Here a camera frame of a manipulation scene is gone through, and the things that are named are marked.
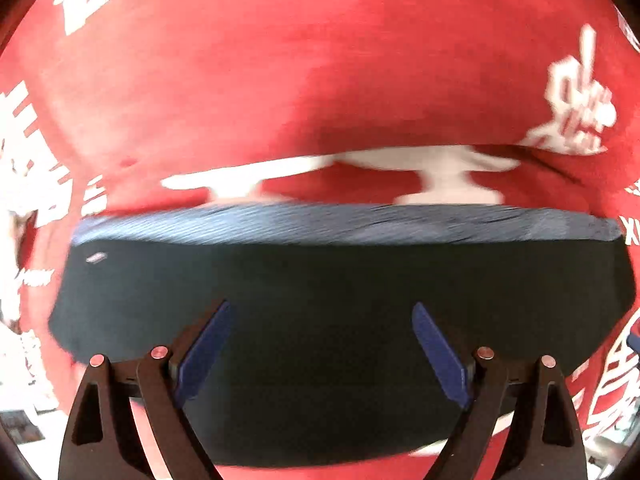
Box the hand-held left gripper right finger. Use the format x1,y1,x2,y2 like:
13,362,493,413
411,302,589,480

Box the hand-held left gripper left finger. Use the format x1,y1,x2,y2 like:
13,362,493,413
57,300,236,480

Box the black pants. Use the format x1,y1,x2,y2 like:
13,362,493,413
47,202,636,468

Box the red printed blanket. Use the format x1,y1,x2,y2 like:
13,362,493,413
0,0,640,480

